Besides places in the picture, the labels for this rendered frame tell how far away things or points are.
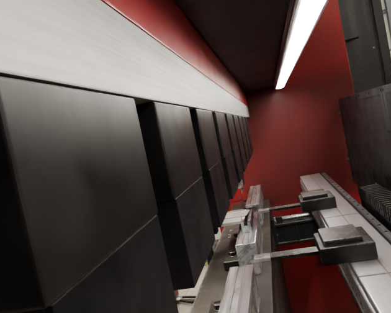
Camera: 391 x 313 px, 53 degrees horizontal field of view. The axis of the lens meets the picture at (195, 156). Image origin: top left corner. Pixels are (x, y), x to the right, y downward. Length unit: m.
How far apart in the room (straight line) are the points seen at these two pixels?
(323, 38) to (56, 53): 2.13
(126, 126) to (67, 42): 0.07
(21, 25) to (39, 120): 0.04
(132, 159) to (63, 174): 0.09
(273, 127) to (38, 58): 2.07
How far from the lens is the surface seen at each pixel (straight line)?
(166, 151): 0.34
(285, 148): 2.23
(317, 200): 1.35
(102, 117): 0.23
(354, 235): 0.90
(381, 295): 0.76
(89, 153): 0.20
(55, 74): 0.19
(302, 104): 2.23
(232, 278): 0.94
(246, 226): 1.29
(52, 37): 0.20
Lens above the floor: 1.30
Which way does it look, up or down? 3 degrees down
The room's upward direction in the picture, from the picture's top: 12 degrees counter-clockwise
